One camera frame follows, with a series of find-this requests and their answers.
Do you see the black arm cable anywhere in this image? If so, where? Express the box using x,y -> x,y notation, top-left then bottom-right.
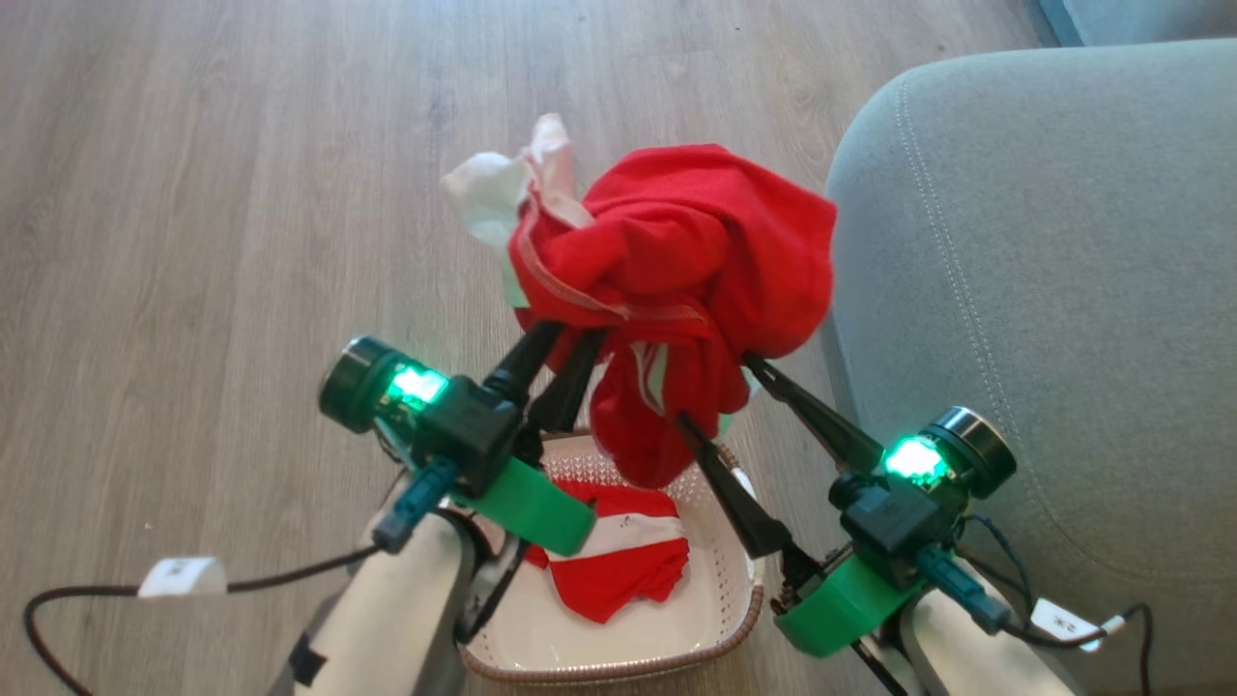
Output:
966,512 -> 1157,696
21,546 -> 383,696

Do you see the blue camera plug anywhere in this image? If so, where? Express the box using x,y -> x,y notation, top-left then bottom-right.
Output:
372,458 -> 458,555
915,545 -> 1012,635

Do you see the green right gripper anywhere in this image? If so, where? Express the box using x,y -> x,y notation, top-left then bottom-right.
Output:
675,354 -> 924,660

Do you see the grey sofa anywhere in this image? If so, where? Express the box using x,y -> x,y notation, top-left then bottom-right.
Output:
821,39 -> 1237,696

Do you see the blue left camera plug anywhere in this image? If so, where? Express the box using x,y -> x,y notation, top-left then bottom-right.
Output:
372,458 -> 458,555

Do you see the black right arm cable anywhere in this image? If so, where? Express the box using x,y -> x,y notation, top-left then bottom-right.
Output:
966,512 -> 1157,696

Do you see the blue-grey upholstered furniture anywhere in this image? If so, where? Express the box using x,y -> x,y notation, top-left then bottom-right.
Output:
1039,0 -> 1237,47

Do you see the cream basket with brown rim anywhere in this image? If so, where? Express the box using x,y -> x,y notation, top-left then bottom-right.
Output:
454,430 -> 766,685

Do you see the blue right camera plug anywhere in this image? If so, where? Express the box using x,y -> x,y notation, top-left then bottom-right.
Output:
915,545 -> 1012,635

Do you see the red garment with white part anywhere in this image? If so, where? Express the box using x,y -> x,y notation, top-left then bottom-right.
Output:
443,114 -> 838,489

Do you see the white right cable tag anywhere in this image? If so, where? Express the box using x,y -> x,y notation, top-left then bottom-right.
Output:
1029,597 -> 1128,652

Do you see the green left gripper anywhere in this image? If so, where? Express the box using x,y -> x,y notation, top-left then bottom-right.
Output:
450,321 -> 608,559

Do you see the red garment with white stripe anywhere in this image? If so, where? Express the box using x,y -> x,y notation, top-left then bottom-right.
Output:
525,478 -> 692,624

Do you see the white cable tag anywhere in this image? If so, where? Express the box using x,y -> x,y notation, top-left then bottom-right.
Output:
138,556 -> 229,599
1029,597 -> 1128,652

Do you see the white left cable tag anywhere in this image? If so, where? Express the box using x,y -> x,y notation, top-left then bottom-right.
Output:
138,556 -> 229,599

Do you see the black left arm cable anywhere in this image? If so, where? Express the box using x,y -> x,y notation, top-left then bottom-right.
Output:
21,546 -> 383,696

